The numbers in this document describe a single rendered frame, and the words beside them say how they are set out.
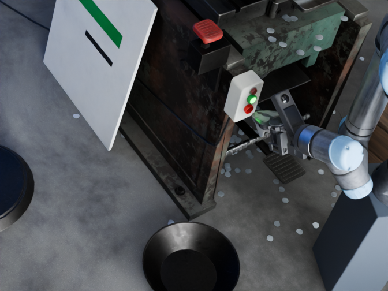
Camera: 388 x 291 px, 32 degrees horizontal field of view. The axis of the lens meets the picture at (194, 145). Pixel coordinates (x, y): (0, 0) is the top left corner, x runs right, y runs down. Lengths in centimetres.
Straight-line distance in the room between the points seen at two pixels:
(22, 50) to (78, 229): 85
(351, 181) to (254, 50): 48
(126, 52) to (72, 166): 45
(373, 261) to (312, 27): 71
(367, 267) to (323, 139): 60
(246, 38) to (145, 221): 71
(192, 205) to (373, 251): 61
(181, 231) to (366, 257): 57
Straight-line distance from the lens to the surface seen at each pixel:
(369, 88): 163
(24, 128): 246
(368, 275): 216
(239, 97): 181
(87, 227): 221
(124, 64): 221
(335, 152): 159
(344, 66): 222
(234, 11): 189
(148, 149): 238
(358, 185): 168
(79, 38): 243
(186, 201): 226
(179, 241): 218
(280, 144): 174
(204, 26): 173
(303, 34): 203
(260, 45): 191
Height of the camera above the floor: 186
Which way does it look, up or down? 49 degrees down
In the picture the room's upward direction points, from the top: 13 degrees clockwise
